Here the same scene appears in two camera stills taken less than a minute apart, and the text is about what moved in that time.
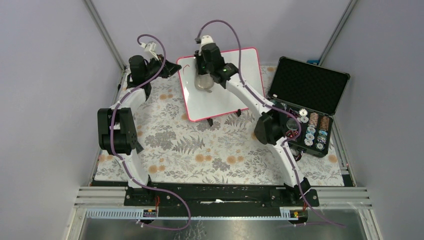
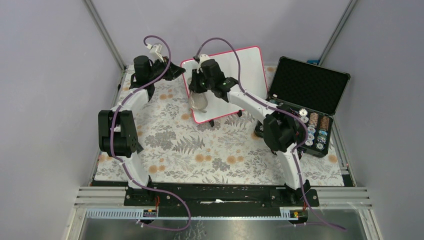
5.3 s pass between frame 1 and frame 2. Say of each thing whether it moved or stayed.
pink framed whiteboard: stayed
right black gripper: moved
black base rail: stayed
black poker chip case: stayed
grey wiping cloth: moved
